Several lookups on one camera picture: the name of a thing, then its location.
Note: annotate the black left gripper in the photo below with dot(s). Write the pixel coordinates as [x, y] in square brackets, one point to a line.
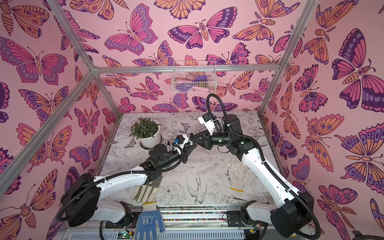
[186, 148]

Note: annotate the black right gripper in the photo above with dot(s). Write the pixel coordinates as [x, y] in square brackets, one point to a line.
[206, 140]

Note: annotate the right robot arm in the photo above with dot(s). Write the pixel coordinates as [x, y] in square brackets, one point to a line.
[292, 211]

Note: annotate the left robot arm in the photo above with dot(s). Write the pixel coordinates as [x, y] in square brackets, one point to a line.
[80, 203]

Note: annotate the white plant pot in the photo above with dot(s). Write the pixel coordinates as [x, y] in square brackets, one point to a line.
[150, 142]

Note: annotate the green potted plant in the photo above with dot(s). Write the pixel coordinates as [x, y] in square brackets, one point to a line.
[144, 128]

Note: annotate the white knit glove on table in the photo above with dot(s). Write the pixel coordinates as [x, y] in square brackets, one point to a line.
[239, 174]

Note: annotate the grey white work glove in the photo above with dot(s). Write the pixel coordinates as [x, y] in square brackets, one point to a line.
[146, 193]

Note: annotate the blue dotted glove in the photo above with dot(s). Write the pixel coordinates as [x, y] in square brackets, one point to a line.
[150, 223]

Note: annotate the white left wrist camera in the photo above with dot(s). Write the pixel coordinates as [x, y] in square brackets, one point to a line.
[182, 141]

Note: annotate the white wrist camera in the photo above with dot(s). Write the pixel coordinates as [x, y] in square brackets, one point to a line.
[182, 141]
[208, 122]

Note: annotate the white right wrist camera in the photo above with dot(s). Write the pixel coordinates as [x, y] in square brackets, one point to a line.
[208, 122]

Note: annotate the wire wall basket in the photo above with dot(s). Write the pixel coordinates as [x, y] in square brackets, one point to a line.
[194, 76]

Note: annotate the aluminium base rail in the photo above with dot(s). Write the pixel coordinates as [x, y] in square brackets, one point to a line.
[190, 222]

